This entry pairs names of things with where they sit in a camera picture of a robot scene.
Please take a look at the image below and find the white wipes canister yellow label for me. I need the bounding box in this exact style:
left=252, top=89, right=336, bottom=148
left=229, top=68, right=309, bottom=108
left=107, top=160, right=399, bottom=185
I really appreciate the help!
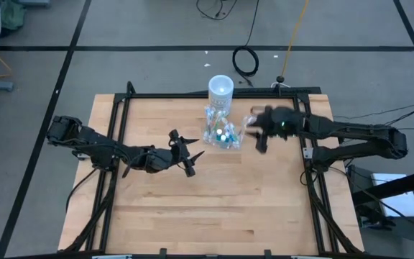
left=207, top=74, right=234, bottom=116

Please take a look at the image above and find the black camera stand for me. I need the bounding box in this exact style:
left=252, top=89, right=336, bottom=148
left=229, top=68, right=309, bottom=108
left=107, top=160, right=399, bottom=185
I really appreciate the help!
left=349, top=165, right=414, bottom=259

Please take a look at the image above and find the yellow cable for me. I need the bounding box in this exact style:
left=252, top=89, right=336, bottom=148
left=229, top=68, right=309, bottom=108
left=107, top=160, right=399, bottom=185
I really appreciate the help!
left=280, top=0, right=311, bottom=83

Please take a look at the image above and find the white box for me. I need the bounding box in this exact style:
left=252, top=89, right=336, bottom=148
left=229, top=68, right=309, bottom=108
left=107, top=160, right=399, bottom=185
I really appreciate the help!
left=370, top=172, right=414, bottom=218

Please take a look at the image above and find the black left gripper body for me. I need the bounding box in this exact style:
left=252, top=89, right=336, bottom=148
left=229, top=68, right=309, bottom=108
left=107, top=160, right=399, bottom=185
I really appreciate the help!
left=148, top=128, right=197, bottom=178

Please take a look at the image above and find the green toothbrush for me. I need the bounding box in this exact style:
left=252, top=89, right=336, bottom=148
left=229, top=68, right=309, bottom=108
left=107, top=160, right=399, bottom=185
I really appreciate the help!
left=212, top=110, right=226, bottom=137

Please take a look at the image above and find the clear acrylic organizer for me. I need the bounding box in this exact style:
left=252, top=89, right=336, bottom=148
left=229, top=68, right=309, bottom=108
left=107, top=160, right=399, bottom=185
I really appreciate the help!
left=201, top=107, right=247, bottom=151

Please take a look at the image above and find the green bag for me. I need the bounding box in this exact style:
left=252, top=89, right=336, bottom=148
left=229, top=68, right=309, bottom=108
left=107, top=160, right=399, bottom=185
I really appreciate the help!
left=0, top=0, right=27, bottom=32

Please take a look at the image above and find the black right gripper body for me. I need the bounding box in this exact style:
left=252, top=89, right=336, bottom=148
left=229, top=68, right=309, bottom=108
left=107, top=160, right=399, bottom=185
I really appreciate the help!
left=255, top=105, right=306, bottom=155

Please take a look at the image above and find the loose black floor cable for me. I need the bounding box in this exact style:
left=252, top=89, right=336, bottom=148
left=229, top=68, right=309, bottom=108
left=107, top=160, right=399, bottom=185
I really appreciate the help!
left=195, top=0, right=241, bottom=22

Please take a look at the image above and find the black aluminium table frame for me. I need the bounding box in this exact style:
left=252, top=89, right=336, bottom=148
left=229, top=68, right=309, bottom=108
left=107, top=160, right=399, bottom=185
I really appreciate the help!
left=57, top=81, right=365, bottom=259

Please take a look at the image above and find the coiled black cable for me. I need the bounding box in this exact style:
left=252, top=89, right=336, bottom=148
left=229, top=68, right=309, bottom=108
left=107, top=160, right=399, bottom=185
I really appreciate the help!
left=231, top=45, right=261, bottom=78

